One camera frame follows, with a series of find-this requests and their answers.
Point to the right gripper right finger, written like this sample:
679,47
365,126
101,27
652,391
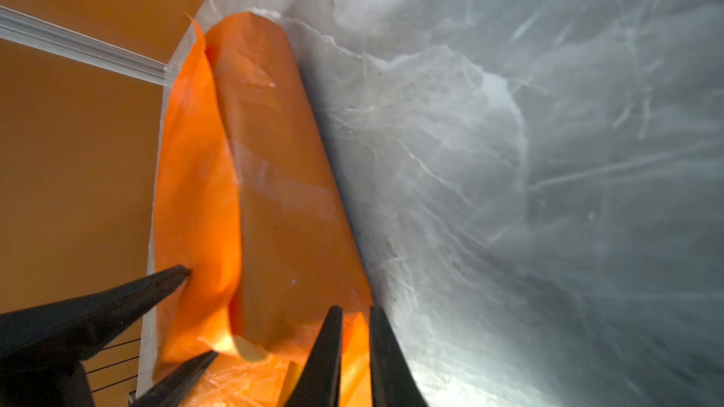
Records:
392,383

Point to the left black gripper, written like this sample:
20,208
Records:
48,342

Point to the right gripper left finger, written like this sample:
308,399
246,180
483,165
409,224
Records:
320,381

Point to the yellow orange wrapping paper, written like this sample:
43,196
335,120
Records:
262,278

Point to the clear adhesive tape strip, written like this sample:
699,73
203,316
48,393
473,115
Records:
257,175

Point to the left aluminium corner post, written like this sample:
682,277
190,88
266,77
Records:
39,34

